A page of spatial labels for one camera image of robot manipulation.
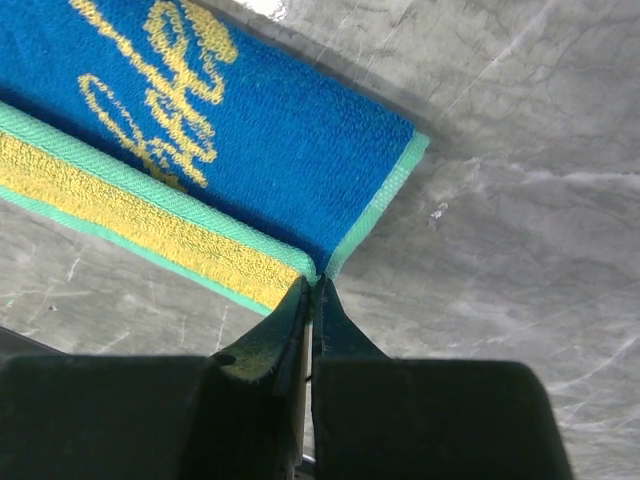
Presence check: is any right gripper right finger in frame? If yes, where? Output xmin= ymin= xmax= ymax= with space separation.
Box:
xmin=310 ymin=275 xmax=388 ymax=359

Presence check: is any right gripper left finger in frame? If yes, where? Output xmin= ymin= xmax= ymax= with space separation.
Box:
xmin=212 ymin=277 xmax=309 ymax=395

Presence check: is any blue green crocodile towel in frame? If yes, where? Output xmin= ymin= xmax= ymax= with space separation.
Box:
xmin=1 ymin=1 xmax=429 ymax=313

